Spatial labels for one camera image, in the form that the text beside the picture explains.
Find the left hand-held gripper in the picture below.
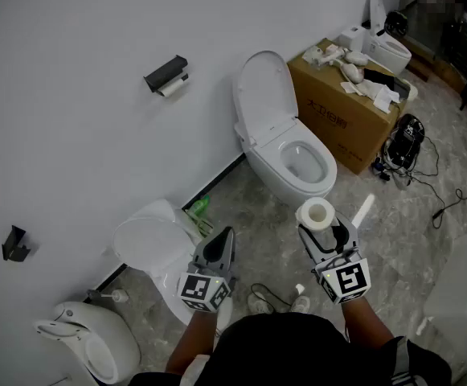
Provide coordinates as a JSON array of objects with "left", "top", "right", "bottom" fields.
[{"left": 176, "top": 226, "right": 237, "bottom": 314}]

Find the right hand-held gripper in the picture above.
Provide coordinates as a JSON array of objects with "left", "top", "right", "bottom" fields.
[{"left": 297, "top": 212, "right": 374, "bottom": 306}]

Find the white toilet paper roll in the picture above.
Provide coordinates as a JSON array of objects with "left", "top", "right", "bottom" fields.
[{"left": 295, "top": 196, "right": 336, "bottom": 232}]

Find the person's left forearm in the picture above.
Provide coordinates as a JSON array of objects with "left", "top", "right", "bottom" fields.
[{"left": 164, "top": 308, "right": 219, "bottom": 376}]

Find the person's right forearm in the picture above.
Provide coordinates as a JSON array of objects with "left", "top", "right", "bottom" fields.
[{"left": 338, "top": 294, "right": 397, "bottom": 346}]

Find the green bottle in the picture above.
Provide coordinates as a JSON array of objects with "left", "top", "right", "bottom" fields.
[{"left": 187, "top": 194, "right": 212, "bottom": 217}]

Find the person's left shoe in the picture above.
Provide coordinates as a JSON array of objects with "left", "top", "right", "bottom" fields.
[{"left": 248, "top": 291, "right": 275, "bottom": 314}]

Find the person's shoe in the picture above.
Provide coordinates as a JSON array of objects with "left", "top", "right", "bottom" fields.
[
  {"left": 289, "top": 294, "right": 312, "bottom": 314},
  {"left": 248, "top": 291, "right": 275, "bottom": 314}
]

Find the person's right shoe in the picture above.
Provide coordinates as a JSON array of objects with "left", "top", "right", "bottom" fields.
[{"left": 289, "top": 294, "right": 312, "bottom": 314}]

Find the person's black clothed torso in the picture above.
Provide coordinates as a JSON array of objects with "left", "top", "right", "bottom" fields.
[{"left": 128, "top": 311, "right": 453, "bottom": 386}]

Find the black electronic device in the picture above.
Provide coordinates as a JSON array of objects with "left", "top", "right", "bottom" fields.
[{"left": 385, "top": 113, "right": 427, "bottom": 173}]

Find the brown cardboard box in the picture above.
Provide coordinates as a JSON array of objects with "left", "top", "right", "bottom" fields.
[{"left": 286, "top": 37, "right": 410, "bottom": 176}]

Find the white urinal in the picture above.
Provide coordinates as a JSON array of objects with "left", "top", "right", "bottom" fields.
[{"left": 31, "top": 300, "right": 142, "bottom": 386}]

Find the white paper sheet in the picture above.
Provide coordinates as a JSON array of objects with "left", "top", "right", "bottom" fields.
[
  {"left": 340, "top": 80, "right": 379, "bottom": 100},
  {"left": 371, "top": 85, "right": 401, "bottom": 114}
]

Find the white oval plastic part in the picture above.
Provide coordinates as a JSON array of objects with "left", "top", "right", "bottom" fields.
[
  {"left": 345, "top": 50, "right": 371, "bottom": 68},
  {"left": 340, "top": 63, "right": 367, "bottom": 85}
]

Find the black flat item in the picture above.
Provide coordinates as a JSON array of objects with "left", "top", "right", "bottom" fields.
[{"left": 363, "top": 68, "right": 396, "bottom": 90}]

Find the crumpled white packaging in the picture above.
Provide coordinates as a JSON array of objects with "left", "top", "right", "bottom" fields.
[{"left": 301, "top": 43, "right": 349, "bottom": 69}]

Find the black paper holder with shelf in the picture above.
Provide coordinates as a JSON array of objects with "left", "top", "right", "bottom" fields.
[{"left": 143, "top": 54, "right": 189, "bottom": 94}]

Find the white square cistern box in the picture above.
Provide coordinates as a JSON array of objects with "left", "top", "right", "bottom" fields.
[{"left": 338, "top": 25, "right": 367, "bottom": 52}]

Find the thin black floor cable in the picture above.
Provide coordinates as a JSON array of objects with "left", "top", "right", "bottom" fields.
[{"left": 250, "top": 282, "right": 295, "bottom": 310}]

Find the tangle of cables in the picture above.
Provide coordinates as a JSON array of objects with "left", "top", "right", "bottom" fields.
[{"left": 371, "top": 150, "right": 413, "bottom": 191}]

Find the long black cable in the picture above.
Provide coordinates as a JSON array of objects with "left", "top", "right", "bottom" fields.
[{"left": 412, "top": 134, "right": 467, "bottom": 230}]

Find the small black wall holder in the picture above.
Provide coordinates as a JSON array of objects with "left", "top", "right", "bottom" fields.
[{"left": 1, "top": 224, "right": 30, "bottom": 263}]

